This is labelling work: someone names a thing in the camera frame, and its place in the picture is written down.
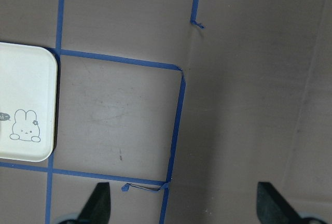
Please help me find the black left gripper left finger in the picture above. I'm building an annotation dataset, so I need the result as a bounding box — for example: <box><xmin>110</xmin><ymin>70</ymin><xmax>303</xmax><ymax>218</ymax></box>
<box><xmin>77</xmin><ymin>183</ymin><xmax>111</xmax><ymax>223</ymax></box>

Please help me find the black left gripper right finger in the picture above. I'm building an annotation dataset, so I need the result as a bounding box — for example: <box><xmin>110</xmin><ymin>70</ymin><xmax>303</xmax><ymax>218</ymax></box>
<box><xmin>256</xmin><ymin>182</ymin><xmax>308</xmax><ymax>223</ymax></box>

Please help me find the cream bunny tray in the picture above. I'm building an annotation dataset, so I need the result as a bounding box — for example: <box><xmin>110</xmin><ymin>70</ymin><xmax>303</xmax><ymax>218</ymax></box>
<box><xmin>1</xmin><ymin>43</ymin><xmax>58</xmax><ymax>162</ymax></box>

